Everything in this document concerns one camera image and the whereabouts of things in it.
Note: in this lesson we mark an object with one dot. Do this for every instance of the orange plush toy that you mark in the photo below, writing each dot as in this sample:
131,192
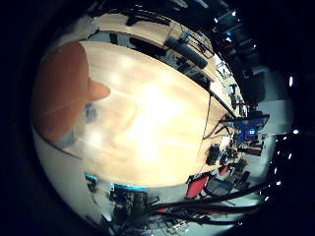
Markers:
62,91

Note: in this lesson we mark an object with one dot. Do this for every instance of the grey container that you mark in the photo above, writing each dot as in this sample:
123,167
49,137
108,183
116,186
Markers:
67,140

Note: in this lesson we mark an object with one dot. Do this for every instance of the black device on desk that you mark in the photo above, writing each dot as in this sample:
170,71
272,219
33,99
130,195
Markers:
213,154

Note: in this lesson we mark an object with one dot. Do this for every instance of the long black cylinder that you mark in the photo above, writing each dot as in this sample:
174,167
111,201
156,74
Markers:
187,51

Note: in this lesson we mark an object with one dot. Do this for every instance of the large red office chair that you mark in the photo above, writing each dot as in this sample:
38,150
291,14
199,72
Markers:
198,185

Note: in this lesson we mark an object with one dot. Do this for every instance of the small red office chair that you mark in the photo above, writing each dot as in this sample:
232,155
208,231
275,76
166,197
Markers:
224,169

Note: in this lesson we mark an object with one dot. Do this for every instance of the blue screen monitor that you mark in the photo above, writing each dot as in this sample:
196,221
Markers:
246,123

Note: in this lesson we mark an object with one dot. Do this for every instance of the short blue metal bar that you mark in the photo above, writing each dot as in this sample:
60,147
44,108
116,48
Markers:
90,177

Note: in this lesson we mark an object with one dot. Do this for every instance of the black mesh office chair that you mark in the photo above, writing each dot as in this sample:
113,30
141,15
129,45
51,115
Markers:
218,187

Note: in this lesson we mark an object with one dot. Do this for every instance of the small lit display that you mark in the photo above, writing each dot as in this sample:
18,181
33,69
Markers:
251,132

